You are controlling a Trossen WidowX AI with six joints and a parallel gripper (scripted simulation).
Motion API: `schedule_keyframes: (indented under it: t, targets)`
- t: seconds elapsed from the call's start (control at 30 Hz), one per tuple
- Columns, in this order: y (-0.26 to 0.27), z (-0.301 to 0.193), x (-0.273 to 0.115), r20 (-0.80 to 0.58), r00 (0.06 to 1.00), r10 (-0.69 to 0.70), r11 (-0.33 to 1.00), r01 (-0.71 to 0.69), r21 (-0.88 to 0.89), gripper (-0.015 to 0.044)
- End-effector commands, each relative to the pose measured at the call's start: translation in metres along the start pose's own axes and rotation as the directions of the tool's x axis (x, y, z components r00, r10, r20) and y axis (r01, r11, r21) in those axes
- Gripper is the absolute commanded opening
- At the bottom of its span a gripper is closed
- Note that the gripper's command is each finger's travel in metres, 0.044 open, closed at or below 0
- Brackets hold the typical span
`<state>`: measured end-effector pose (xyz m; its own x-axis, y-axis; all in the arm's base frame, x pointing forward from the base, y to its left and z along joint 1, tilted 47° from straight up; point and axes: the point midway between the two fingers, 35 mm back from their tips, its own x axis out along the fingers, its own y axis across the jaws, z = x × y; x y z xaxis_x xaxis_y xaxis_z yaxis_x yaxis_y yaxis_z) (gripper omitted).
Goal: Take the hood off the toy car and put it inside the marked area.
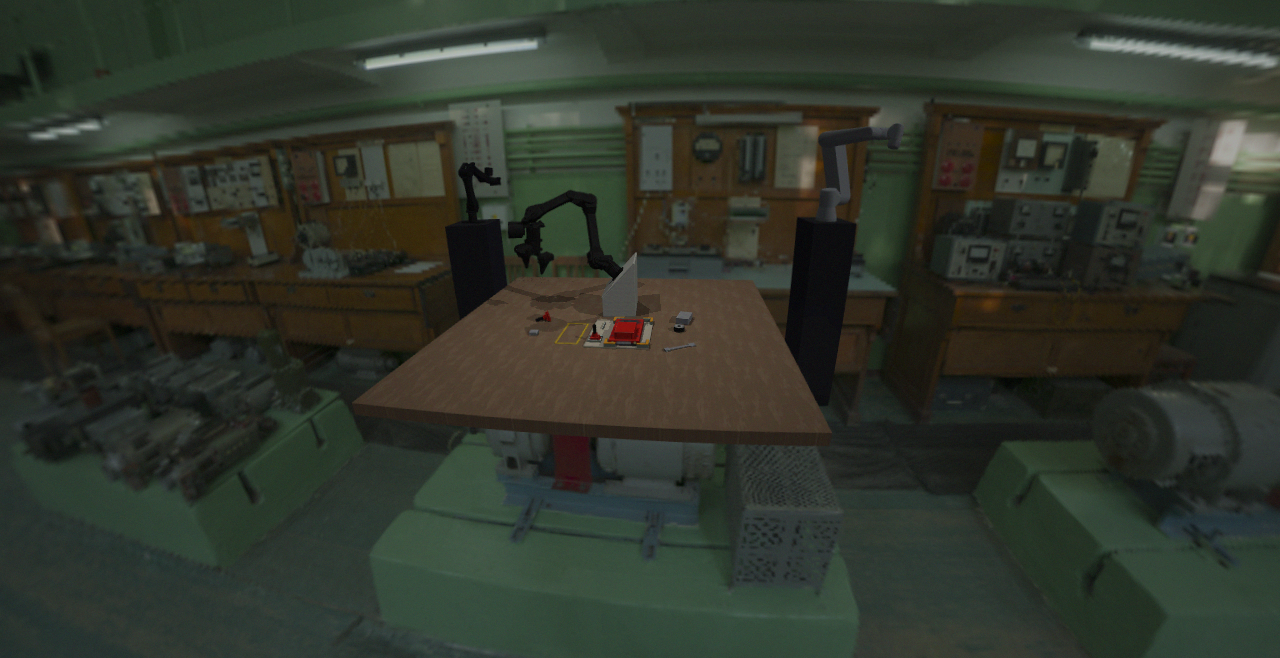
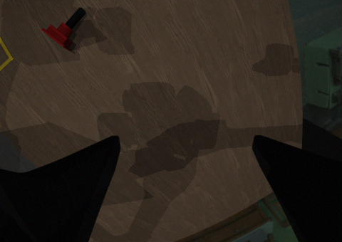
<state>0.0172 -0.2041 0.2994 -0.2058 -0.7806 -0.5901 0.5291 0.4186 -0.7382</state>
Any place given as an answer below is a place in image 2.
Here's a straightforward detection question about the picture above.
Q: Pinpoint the yellow rectangular outline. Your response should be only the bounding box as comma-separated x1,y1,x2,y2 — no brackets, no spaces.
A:
0,37,14,72

